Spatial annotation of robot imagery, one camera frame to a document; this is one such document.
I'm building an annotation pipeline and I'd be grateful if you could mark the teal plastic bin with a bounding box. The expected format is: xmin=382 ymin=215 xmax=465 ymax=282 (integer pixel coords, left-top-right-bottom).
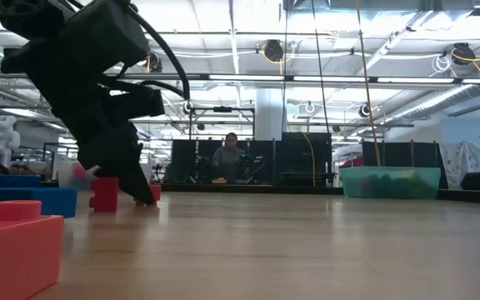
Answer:
xmin=339 ymin=165 xmax=442 ymax=200

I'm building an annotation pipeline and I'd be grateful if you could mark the black partition screen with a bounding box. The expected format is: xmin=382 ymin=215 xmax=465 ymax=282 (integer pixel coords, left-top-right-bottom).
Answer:
xmin=171 ymin=132 xmax=333 ymax=181
xmin=360 ymin=139 xmax=440 ymax=168

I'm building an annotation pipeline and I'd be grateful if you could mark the white patterned curtain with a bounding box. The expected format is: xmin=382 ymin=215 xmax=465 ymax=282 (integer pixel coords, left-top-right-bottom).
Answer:
xmin=438 ymin=140 xmax=480 ymax=188

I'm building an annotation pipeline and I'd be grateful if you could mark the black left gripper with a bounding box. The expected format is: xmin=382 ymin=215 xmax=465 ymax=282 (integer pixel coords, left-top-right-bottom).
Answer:
xmin=0 ymin=40 xmax=158 ymax=207

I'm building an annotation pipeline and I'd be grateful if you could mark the small red stud block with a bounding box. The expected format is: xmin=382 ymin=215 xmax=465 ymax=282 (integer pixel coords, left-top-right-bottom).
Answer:
xmin=88 ymin=177 xmax=120 ymax=213

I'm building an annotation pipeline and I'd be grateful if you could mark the clear plastic bin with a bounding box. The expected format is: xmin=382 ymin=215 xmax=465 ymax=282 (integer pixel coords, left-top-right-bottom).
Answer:
xmin=57 ymin=160 xmax=154 ymax=191

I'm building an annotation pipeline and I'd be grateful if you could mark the white humanoid robot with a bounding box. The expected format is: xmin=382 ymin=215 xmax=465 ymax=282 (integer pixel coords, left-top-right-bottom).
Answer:
xmin=0 ymin=114 xmax=22 ymax=168

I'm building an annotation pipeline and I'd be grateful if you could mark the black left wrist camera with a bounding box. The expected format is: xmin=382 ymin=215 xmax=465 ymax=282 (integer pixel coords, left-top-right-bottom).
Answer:
xmin=109 ymin=85 xmax=167 ymax=121

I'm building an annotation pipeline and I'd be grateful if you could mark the small orange stud block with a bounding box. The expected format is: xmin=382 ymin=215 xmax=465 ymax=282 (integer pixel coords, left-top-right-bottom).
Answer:
xmin=134 ymin=184 xmax=163 ymax=207
xmin=0 ymin=198 xmax=65 ymax=300

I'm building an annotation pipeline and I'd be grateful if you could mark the hanging cable reel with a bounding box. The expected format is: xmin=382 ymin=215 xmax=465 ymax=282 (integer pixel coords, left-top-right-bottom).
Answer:
xmin=450 ymin=42 xmax=477 ymax=66
xmin=262 ymin=39 xmax=285 ymax=63

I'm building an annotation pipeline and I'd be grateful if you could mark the large red stud block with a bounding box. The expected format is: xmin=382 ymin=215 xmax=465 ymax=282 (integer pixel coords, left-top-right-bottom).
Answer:
xmin=72 ymin=162 xmax=90 ymax=180

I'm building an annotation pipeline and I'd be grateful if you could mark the yellow hanging cable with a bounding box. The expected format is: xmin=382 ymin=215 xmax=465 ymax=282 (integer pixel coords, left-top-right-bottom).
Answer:
xmin=355 ymin=0 xmax=383 ymax=167

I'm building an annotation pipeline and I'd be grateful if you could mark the black hanging cable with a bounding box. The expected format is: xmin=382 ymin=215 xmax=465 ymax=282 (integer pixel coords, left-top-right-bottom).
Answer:
xmin=311 ymin=0 xmax=333 ymax=172

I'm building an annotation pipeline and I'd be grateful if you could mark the person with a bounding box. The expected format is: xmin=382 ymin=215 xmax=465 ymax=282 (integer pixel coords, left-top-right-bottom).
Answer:
xmin=212 ymin=132 xmax=248 ymax=183

